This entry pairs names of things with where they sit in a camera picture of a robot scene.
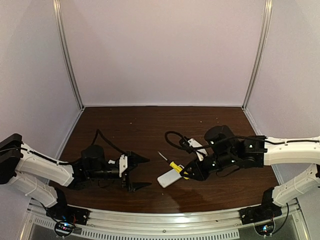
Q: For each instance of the right aluminium frame post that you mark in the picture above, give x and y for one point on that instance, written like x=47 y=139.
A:
x=263 y=37

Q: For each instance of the front aluminium rail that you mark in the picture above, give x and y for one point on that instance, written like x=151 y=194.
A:
x=207 y=225

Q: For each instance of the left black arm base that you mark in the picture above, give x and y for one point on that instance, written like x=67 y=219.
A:
x=66 y=218

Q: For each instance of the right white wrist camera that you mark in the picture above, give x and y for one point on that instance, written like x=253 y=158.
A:
x=198 y=149

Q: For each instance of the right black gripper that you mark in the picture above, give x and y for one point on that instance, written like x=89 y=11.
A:
x=198 y=169

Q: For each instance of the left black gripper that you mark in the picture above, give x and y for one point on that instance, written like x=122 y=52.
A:
x=129 y=172

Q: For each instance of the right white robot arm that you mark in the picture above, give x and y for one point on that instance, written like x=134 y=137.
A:
x=256 y=152

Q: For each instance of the white remote control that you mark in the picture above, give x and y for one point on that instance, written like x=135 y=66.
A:
x=169 y=178

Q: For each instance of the aluminium frame post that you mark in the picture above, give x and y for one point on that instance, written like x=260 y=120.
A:
x=263 y=37
x=65 y=53

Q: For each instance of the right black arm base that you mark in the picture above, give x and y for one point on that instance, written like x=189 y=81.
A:
x=262 y=217

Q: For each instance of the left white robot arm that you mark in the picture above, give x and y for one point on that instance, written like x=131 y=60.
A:
x=21 y=166

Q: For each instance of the yellow handled screwdriver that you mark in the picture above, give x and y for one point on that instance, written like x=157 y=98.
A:
x=172 y=164

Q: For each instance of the left aluminium frame post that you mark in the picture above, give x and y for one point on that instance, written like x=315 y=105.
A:
x=65 y=53

